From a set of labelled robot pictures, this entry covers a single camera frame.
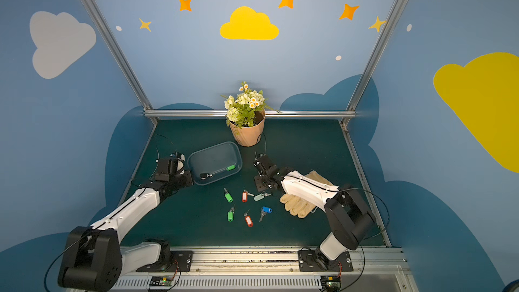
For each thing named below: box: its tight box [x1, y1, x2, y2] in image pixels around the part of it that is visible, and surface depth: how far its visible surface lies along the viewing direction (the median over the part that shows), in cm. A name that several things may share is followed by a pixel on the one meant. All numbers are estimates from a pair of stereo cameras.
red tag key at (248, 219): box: [243, 208, 254, 228], surface depth 86 cm
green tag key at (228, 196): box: [223, 187, 234, 203], surface depth 93 cm
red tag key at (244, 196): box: [241, 189, 255, 203], surface depth 94 cm
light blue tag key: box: [253, 191, 272, 202], surface depth 93 cm
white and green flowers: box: [220, 81, 282, 130], surface depth 90 cm
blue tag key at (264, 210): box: [258, 206, 274, 223], surface depth 89 cm
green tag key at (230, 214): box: [227, 203, 236, 223], surface depth 88 cm
